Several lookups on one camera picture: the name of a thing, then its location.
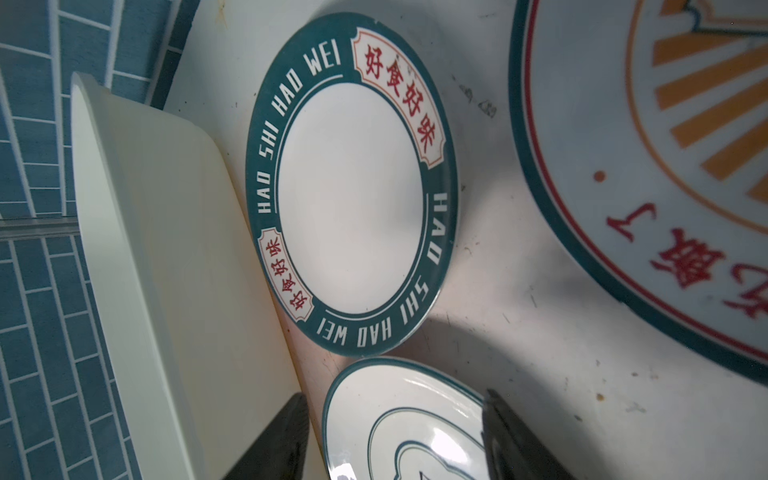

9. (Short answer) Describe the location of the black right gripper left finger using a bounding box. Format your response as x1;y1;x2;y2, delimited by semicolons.
223;393;310;480

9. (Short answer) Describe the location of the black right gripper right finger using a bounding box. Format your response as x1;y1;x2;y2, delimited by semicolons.
482;389;574;480

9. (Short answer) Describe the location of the white plate green flower outline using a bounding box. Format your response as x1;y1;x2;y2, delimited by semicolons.
322;357;489;480

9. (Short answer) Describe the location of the green rim plate back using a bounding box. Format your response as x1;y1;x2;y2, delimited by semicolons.
245;12;459;357

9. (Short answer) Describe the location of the white plastic bin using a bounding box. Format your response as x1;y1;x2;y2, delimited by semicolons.
70;73;328;479

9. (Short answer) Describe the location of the orange sunburst plate back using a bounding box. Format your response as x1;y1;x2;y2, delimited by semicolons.
508;1;767;383

